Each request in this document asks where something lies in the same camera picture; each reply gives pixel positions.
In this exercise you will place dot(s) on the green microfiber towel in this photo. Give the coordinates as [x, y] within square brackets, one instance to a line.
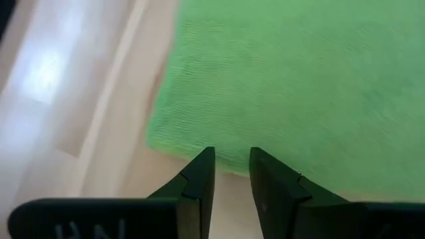
[282, 83]

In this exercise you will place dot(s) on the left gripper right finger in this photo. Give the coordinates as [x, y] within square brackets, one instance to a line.
[282, 199]

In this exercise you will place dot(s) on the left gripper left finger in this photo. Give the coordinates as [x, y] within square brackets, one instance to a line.
[189, 189]

